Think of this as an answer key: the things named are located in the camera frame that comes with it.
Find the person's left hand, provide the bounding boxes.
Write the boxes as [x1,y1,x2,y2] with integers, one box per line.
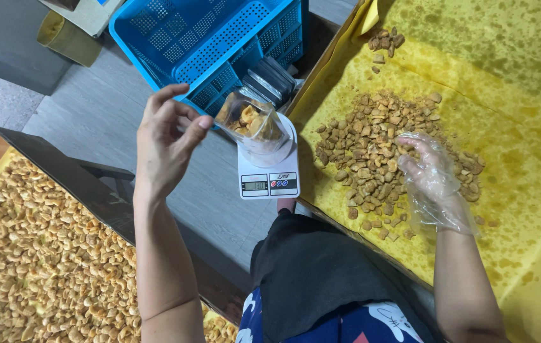
[133,83,214,200]

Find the person's right hand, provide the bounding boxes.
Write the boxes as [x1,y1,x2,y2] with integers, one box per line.
[396,132,481,237]

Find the clear plastic pouch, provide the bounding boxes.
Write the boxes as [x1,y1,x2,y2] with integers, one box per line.
[213,90,295,167]

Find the large heap of brown snacks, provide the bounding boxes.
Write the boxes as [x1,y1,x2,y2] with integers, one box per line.
[314,91,500,241]

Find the yellow oil-stained paper sheet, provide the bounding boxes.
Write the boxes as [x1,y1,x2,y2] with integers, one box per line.
[289,0,541,343]
[375,0,541,149]

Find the small portion of fried snacks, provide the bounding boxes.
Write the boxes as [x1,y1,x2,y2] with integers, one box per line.
[218,102,283,141]

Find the white digital kitchen scale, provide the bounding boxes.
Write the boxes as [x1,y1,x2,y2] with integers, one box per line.
[237,112,301,200]

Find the blue perforated plastic basket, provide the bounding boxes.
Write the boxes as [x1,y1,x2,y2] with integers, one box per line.
[108,0,309,119]

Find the stack of empty clear pouches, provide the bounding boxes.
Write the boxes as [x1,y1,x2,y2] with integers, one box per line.
[242,56,300,109]

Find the person's black shorts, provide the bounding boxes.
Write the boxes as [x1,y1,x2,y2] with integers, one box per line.
[250,209,438,343]

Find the yellow plastic container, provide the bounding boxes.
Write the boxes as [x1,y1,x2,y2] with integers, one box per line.
[37,10,104,68]

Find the white cardboard box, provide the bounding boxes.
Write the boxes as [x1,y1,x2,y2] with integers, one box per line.
[38,0,125,38]

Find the small cluster of brown snacks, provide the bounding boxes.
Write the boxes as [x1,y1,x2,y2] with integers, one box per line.
[367,26,407,74]

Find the heap of pale fried snacks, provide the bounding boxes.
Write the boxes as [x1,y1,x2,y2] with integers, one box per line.
[0,156,239,343]

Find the wooden tray with brown snacks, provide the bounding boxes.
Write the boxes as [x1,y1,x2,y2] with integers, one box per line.
[284,0,541,343]

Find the person's blue patterned shirt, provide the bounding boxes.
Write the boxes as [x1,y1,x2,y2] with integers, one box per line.
[236,287,426,343]

